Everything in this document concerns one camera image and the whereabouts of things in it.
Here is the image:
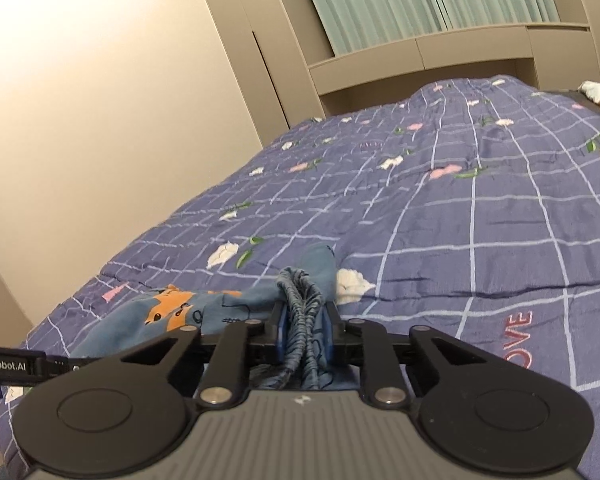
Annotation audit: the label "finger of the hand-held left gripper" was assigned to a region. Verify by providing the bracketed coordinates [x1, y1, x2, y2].
[46, 355, 93, 369]

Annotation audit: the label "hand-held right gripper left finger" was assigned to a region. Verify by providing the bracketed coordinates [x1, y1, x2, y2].
[120, 305, 288, 407]

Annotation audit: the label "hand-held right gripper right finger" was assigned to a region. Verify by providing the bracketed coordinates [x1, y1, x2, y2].
[329, 305, 487, 409]

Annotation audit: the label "blue pants with orange print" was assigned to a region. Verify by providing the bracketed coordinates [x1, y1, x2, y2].
[71, 242, 362, 394]

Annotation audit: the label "blue checked floral blanket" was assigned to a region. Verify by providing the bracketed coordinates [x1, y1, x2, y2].
[0, 76, 600, 480]

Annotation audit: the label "pale green curtain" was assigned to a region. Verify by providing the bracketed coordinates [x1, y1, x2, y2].
[292, 0, 563, 59]

